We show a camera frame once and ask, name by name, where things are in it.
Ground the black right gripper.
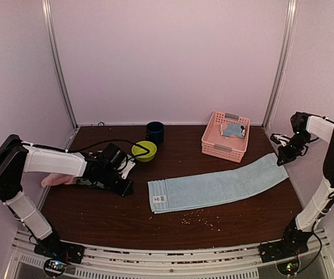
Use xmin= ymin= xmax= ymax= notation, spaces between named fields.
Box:
xmin=278 ymin=131 xmax=312 ymax=165

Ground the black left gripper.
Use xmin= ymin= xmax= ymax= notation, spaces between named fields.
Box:
xmin=99 ymin=166 xmax=135 ymax=198

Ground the light blue towel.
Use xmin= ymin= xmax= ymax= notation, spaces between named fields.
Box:
xmin=148 ymin=153 xmax=288 ymax=214

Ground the patterned blue pastel towel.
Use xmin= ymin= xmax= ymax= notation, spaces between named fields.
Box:
xmin=220 ymin=123 xmax=246 ymax=138

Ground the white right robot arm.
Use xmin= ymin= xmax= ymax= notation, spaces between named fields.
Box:
xmin=272 ymin=112 xmax=334 ymax=257

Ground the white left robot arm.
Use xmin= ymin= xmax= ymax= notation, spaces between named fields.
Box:
xmin=0 ymin=134 xmax=135 ymax=258

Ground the lime green bowl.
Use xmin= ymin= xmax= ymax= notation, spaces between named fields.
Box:
xmin=131 ymin=141 xmax=157 ymax=162

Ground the mint green towel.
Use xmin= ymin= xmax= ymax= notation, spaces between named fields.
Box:
xmin=76 ymin=178 xmax=103 ymax=188

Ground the dark blue mug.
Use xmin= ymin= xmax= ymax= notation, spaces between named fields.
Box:
xmin=145 ymin=121 xmax=164 ymax=145

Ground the pink perforated plastic basket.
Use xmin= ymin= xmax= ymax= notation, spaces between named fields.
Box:
xmin=201 ymin=112 xmax=250 ymax=163

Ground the pink towel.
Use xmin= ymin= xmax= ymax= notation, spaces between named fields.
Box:
xmin=41 ymin=174 xmax=77 ymax=188

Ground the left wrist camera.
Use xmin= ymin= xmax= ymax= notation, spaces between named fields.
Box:
xmin=117 ymin=161 xmax=136 ymax=179

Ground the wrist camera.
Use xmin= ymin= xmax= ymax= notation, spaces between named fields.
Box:
xmin=117 ymin=161 xmax=136 ymax=179
xmin=270 ymin=133 xmax=290 ymax=146

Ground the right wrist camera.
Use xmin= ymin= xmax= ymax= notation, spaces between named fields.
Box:
xmin=270 ymin=133 xmax=290 ymax=146

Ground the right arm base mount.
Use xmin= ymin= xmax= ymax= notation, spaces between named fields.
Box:
xmin=258 ymin=240 xmax=308 ymax=276

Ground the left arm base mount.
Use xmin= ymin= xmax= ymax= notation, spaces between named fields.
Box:
xmin=34 ymin=242 xmax=85 ymax=278

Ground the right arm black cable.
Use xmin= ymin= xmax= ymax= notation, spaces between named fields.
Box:
xmin=296 ymin=226 xmax=323 ymax=276

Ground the aluminium front rail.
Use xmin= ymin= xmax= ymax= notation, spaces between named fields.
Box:
xmin=9 ymin=229 xmax=334 ymax=279

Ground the right aluminium frame post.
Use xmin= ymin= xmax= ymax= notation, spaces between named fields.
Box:
xmin=261 ymin=0 xmax=299 ymax=131

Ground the aluminium frame post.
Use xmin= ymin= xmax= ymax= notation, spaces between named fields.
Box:
xmin=41 ymin=0 xmax=78 ymax=130
xmin=261 ymin=0 xmax=299 ymax=131

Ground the left aluminium frame post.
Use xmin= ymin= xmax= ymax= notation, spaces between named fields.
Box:
xmin=41 ymin=0 xmax=78 ymax=130

